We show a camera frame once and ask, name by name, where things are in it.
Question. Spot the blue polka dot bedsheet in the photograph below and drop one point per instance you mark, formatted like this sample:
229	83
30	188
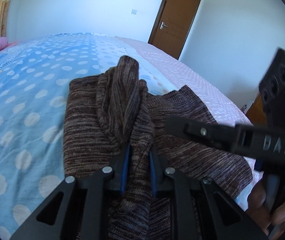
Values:
34	86

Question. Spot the brown knitted sweater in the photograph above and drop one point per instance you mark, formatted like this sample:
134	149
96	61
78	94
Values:
106	111

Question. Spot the brown wooden door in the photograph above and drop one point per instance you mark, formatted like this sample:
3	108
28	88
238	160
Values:
179	16

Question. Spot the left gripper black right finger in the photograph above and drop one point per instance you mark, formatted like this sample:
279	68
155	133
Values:
199	208

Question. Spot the brown wooden cabinet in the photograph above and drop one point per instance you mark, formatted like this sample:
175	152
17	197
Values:
255	112

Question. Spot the silver door handle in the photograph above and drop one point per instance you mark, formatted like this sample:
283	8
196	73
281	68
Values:
163	26

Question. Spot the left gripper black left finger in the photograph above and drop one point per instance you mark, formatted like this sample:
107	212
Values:
77	207

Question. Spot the person's right hand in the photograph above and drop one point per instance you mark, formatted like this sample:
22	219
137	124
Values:
258	212

